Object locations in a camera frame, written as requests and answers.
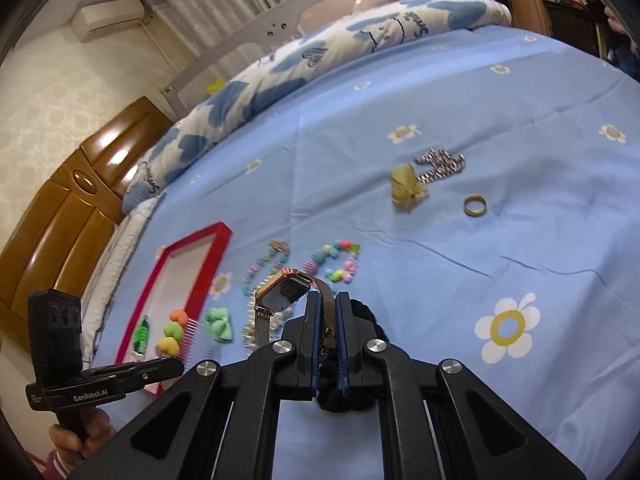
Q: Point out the red shallow cardboard box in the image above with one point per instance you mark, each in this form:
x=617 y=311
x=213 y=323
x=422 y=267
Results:
x=175 y=285

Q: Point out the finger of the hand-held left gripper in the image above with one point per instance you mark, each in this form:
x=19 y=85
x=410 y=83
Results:
x=155 y=372

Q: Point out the blue flowered bed sheet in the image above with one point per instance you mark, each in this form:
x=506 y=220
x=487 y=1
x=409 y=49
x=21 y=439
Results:
x=450 y=270

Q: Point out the white air conditioner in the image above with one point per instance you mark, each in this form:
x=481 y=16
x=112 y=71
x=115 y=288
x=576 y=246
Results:
x=107 y=16

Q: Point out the heart decorated hair comb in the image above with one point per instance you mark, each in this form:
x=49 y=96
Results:
x=175 y=332

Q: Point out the black scrunchie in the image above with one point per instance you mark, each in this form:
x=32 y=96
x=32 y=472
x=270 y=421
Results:
x=364 y=317

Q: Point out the person's left hand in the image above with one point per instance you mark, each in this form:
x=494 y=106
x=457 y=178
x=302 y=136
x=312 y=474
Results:
x=100 y=425

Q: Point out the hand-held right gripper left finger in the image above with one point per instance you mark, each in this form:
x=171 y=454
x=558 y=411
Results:
x=313 y=350

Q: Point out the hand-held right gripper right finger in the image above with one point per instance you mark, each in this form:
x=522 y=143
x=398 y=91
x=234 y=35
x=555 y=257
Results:
x=342 y=350

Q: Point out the grey bed guard rail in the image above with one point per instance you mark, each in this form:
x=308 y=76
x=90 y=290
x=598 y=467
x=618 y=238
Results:
x=280 y=20

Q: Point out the blue heart print quilt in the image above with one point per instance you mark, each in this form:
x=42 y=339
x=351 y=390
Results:
x=300 y=67

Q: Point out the rose gold square wristwatch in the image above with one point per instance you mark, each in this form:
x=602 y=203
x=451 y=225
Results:
x=280 y=292

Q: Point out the white cushion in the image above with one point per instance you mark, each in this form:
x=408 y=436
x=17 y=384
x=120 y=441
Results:
x=375 y=0

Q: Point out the yellow hair claw clip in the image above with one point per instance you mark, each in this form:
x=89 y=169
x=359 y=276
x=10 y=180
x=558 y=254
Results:
x=407 y=185

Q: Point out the small yellow toy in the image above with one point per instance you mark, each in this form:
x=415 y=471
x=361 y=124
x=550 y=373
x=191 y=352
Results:
x=216 y=86

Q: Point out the wooden headboard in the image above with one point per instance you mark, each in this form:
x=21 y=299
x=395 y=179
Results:
x=75 y=220

